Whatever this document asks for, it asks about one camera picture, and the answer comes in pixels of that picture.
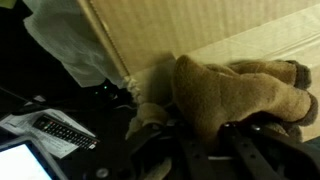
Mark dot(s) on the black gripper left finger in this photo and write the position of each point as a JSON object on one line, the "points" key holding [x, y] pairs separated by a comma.
{"points": [[147, 140]]}

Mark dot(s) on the large cardboard box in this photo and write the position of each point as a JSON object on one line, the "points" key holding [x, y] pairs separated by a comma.
{"points": [[145, 38]]}

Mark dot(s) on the brown plush toy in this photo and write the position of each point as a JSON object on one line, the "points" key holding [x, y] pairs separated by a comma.
{"points": [[268, 101]]}

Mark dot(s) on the white paper sheet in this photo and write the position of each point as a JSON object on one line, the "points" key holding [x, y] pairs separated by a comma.
{"points": [[22, 125]]}

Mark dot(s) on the tablet with lit screen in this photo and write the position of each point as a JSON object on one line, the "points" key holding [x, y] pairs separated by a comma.
{"points": [[25, 158]]}

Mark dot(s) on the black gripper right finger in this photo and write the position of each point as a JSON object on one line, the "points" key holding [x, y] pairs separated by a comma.
{"points": [[249, 160]]}

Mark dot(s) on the black tv remote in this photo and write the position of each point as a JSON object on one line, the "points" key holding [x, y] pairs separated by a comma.
{"points": [[56, 128]]}

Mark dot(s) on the white cloth towel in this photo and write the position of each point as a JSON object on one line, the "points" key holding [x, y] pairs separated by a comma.
{"points": [[60, 28]]}

